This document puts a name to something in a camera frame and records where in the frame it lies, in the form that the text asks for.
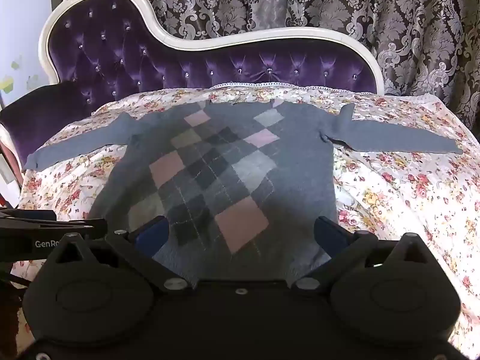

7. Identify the purple tufted headboard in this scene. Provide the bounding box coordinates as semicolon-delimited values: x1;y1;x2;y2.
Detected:
0;0;385;196

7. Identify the damask patterned curtain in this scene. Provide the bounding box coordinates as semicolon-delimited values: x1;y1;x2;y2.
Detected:
60;0;480;136

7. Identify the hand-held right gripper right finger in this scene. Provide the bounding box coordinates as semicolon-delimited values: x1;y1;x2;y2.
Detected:
292;215;433;292

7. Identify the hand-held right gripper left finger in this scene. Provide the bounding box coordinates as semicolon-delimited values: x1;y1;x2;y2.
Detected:
48;215;194;292

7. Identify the floral blanket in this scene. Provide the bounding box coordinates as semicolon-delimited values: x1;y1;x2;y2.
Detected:
11;82;480;357

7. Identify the grey argyle sweater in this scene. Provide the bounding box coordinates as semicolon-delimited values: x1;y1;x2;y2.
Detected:
23;99;464;286

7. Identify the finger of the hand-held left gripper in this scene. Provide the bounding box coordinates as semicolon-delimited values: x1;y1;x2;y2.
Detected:
0;207;108;241

